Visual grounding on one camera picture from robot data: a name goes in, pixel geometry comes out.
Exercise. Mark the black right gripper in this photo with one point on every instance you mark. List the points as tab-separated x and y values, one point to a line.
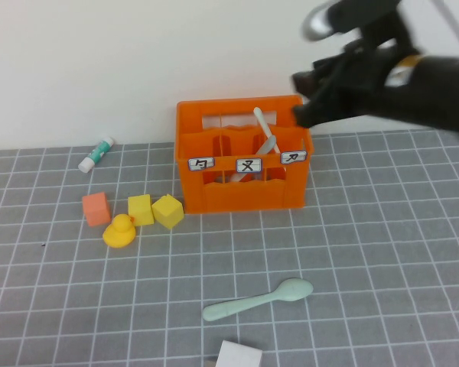
371	65

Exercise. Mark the cream plastic knife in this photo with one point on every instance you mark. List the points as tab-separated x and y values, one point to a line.
261	118

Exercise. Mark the grey plastic fork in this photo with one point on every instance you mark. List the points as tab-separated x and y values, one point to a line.
267	145

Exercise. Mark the mint green plastic spoon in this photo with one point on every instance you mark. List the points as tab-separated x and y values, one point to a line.
290	290

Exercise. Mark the orange plastic cutlery crate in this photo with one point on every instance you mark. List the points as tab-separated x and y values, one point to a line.
245	199

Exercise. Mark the paper label knife character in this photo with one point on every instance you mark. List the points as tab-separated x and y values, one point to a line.
293	157

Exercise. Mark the paper label fork character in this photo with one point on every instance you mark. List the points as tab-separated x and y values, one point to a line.
248	165

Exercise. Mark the paper label spoon character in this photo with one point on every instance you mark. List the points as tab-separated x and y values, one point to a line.
200	164

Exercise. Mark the grey checked tablecloth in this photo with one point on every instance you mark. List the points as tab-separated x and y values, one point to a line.
367	229

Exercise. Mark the yellow foam cube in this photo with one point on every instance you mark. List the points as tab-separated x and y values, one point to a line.
140	211
168	212

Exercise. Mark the white green glue stick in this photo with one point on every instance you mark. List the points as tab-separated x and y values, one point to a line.
95	155

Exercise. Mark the yellow rubber duck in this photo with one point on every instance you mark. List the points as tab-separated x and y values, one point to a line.
118	235

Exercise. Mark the orange foam cube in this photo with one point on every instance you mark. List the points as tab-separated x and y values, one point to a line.
96	210

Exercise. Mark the pale lilac white block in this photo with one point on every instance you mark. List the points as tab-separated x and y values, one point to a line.
239	353

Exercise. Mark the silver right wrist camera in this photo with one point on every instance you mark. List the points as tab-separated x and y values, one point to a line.
317	23

